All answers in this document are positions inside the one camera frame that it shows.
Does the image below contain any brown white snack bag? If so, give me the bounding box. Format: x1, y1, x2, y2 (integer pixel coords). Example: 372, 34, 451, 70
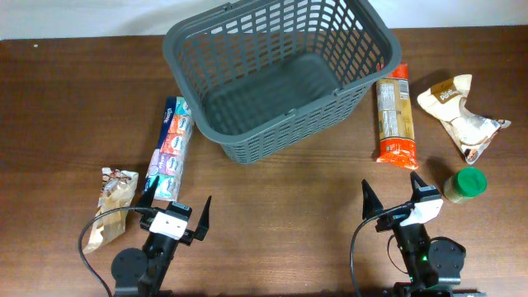
82, 167, 139, 253

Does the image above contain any grey plastic shopping basket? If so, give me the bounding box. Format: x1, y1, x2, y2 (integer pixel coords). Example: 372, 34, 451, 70
163, 0, 402, 164

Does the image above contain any orange pasta package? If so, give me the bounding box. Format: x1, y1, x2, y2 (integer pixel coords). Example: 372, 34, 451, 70
376, 64, 418, 170

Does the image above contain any white brown panko bag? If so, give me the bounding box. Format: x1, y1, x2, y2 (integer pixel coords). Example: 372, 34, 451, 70
417, 74, 511, 164

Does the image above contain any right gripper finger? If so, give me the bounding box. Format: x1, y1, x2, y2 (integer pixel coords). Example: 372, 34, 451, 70
410, 172, 429, 193
361, 179, 384, 219

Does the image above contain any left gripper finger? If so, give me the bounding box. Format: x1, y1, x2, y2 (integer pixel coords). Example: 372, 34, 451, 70
193, 196, 212, 241
135, 176, 159, 208

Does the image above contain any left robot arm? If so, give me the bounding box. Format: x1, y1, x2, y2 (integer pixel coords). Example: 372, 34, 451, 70
111, 180, 211, 297

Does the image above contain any green lidded glass jar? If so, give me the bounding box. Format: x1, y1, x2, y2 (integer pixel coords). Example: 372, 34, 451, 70
443, 167, 488, 204

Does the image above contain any Kleenex tissue multipack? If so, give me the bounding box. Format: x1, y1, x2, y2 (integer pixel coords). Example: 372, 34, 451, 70
144, 97, 195, 201

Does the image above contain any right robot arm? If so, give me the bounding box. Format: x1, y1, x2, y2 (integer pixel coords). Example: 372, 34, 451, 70
351, 172, 485, 297

